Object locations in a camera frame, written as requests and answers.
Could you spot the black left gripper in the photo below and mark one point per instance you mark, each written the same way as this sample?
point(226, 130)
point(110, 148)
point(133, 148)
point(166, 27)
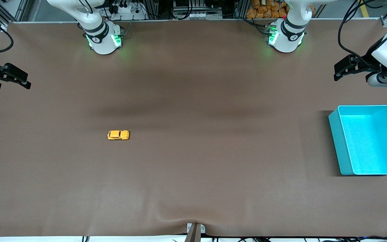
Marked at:
point(369, 63)

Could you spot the yellow beetle toy car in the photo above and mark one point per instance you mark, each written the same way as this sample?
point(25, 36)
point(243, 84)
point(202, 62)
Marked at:
point(118, 135)

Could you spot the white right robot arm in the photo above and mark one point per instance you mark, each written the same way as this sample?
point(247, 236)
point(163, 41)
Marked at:
point(104, 43)

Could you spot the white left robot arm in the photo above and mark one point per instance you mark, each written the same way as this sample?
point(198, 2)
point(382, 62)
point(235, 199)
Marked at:
point(286, 40)

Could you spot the turquoise plastic bin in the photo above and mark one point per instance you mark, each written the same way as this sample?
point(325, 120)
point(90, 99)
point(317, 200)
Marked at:
point(368, 148)

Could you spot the orange snack pile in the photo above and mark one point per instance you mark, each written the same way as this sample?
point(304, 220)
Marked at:
point(264, 10)

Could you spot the white power strip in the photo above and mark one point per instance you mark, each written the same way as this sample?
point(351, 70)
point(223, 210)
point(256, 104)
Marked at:
point(128, 11)

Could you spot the brown table mat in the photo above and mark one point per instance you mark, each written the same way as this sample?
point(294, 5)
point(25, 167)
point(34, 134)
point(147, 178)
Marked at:
point(193, 168)

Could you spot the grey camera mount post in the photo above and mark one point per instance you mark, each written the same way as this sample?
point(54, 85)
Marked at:
point(195, 232)

